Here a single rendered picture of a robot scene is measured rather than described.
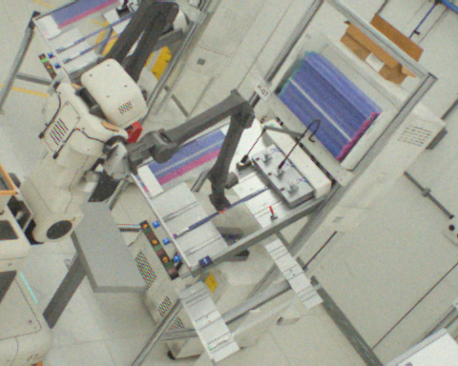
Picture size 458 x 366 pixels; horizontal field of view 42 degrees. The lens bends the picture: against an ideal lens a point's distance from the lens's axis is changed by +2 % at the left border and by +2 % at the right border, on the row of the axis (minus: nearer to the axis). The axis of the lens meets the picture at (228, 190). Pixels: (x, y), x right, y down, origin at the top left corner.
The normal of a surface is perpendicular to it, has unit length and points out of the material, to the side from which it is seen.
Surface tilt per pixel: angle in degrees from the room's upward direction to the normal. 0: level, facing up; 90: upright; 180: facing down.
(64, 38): 47
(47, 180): 82
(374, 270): 90
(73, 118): 82
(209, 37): 90
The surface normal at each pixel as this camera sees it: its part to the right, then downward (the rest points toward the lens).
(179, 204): -0.10, -0.59
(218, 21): 0.50, 0.66
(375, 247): -0.70, -0.07
